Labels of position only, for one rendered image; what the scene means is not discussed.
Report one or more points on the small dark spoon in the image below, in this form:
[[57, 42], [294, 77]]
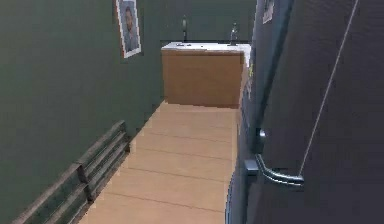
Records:
[[183, 44]]

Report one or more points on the dark tall slim bottle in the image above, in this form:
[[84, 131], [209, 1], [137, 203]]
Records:
[[184, 28]]

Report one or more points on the clear spray bottle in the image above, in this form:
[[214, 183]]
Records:
[[233, 34]]

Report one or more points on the wooden cupboard with white top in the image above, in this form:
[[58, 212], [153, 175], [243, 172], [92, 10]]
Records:
[[203, 78]]

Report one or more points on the framed portrait picture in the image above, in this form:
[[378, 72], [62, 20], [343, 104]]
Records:
[[129, 26]]

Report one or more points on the low wooden slatted shelf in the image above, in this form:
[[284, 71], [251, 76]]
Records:
[[83, 173]]

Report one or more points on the dark grey room door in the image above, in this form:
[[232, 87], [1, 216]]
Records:
[[333, 100]]

